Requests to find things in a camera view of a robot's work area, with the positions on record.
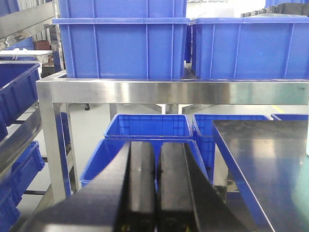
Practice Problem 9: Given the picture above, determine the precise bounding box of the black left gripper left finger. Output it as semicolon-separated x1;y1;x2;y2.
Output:
25;142;155;232

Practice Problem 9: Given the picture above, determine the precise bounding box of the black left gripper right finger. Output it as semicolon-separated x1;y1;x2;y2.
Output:
157;143;248;232

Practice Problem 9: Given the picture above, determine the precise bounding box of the blue bin floor near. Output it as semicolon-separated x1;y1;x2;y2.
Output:
80;138;208;187

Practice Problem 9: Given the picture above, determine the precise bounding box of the blue bin floor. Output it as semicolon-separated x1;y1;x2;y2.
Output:
271;114;309;121
80;138;208;187
192;114;272;169
104;114;193;139

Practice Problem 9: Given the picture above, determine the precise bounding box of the blue bin lower left rack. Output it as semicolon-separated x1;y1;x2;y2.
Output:
0;141;45;205

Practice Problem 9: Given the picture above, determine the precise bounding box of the blue bin bottom left corner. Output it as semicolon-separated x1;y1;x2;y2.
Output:
0;187;20;232

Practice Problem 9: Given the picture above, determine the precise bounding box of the blue bin floor far right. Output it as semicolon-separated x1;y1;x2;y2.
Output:
271;114;309;121

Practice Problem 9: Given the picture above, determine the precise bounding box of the blue bin upper left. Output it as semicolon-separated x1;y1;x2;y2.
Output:
53;17;189;81

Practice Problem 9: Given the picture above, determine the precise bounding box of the dark blue bin left rack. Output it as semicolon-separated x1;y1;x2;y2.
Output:
0;63;40;140

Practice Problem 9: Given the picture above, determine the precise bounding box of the blue bin upper right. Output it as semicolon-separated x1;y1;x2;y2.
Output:
191;16;309;81

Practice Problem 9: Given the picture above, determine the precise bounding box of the white background table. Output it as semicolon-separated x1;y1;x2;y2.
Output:
0;48;53;61

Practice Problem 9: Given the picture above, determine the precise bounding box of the blue bin stacked top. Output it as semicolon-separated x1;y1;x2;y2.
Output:
58;0;187;18

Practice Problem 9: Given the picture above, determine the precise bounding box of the steel side rack left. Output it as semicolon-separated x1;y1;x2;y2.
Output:
0;0;57;232

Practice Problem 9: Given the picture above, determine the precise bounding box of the stainless steel shelf frame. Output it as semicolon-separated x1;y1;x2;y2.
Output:
36;71;309;202

